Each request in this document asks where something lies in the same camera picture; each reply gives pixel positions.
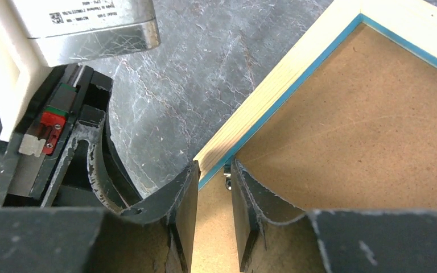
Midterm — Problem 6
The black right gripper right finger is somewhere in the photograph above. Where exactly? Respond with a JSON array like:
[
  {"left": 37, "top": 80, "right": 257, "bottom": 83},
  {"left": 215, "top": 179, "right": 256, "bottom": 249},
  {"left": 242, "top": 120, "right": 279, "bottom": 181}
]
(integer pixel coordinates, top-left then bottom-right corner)
[{"left": 230, "top": 160, "right": 437, "bottom": 272}]

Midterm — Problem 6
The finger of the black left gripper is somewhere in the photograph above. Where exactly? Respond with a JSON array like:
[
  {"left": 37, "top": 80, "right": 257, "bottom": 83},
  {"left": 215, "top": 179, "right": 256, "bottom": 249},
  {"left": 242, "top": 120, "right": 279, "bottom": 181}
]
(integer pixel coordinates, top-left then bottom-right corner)
[{"left": 41, "top": 105, "right": 142, "bottom": 213}]

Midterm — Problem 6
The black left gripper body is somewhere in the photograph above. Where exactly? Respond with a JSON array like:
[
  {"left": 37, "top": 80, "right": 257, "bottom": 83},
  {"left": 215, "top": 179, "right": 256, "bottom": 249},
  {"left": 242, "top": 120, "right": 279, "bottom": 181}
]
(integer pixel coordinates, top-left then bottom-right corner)
[{"left": 0, "top": 64, "right": 113, "bottom": 207}]

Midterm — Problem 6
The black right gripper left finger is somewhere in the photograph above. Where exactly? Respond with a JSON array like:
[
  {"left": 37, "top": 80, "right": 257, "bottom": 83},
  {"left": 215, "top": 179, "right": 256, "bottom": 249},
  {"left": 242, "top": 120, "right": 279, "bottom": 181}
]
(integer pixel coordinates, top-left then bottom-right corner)
[{"left": 0, "top": 161, "right": 200, "bottom": 272}]

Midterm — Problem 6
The brown cardboard backing board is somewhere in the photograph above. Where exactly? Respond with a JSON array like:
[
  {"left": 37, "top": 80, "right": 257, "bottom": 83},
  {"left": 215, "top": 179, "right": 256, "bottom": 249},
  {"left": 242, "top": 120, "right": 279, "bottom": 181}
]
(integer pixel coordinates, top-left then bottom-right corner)
[{"left": 192, "top": 24, "right": 437, "bottom": 272}]

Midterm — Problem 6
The wooden picture frame teal edge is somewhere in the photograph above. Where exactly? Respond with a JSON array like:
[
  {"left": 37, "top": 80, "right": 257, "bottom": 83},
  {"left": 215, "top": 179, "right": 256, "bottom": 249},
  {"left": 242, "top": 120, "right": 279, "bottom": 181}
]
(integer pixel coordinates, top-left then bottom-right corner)
[{"left": 196, "top": 0, "right": 437, "bottom": 187}]

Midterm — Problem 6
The silver metal turn clip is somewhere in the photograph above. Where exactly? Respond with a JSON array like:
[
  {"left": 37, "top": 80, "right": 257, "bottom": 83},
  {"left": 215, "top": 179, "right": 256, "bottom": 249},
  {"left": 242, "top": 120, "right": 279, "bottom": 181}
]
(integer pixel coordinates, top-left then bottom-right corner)
[{"left": 224, "top": 165, "right": 232, "bottom": 191}]

